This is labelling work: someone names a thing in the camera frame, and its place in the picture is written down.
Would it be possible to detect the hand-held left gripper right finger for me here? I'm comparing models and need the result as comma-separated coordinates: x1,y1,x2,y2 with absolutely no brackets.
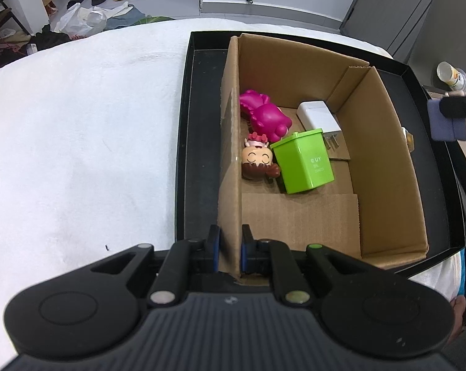
241,223,378,305

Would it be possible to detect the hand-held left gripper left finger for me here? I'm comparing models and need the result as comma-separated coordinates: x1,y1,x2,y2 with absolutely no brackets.
89,224,222,305

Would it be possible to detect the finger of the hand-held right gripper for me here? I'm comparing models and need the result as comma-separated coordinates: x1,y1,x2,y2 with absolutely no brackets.
439,94,466,120

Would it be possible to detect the lavender block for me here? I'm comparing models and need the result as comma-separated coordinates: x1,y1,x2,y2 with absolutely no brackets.
428,98,466,142

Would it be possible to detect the cardboard box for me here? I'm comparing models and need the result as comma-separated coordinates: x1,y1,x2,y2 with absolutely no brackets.
217,33,429,279

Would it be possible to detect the black shallow tray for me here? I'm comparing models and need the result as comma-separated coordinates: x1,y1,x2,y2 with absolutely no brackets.
174,31,466,287

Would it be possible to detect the green toy bin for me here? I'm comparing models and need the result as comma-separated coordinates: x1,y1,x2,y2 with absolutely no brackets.
270,128,336,195

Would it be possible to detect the magenta toy dinosaur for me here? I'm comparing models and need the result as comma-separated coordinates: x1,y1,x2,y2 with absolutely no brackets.
239,89,294,144

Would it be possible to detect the white charger plug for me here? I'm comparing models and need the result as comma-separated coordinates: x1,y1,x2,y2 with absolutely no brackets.
296,100,352,161

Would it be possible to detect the small white yellow object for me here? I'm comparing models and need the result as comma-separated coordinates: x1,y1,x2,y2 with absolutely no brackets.
402,126,416,152

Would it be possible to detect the smiling doll figurine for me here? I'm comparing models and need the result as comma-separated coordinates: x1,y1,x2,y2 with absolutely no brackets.
241,132,282,182

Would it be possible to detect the grey metal cabinet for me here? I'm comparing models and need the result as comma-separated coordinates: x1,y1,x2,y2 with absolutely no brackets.
339,0,466,86

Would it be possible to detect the blue cloth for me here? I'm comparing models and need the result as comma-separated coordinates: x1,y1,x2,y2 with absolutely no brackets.
458,249,466,299

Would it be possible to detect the green leaf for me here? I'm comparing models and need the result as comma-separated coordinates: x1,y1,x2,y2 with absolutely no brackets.
133,15,176,24

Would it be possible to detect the grey-blue garment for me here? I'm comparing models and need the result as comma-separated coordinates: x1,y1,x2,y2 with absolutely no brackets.
105,4,147,30

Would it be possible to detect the white plastic bag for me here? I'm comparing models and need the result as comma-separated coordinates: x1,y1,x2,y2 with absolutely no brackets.
53,3,108,40

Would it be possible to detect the black clothing pile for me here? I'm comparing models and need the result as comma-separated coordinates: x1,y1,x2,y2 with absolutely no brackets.
31,24,72,52

